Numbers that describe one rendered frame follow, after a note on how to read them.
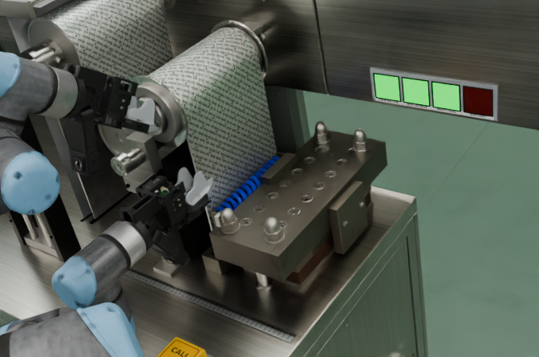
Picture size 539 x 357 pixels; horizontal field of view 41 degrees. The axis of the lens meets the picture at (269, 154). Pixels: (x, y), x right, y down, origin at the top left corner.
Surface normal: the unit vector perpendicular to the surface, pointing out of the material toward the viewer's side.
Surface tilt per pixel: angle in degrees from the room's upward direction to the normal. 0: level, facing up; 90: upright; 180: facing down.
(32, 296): 0
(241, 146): 90
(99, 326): 13
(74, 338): 21
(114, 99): 90
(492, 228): 0
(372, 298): 90
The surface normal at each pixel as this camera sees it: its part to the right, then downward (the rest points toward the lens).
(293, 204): -0.17, -0.84
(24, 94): 0.75, 0.36
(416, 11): -0.57, 0.51
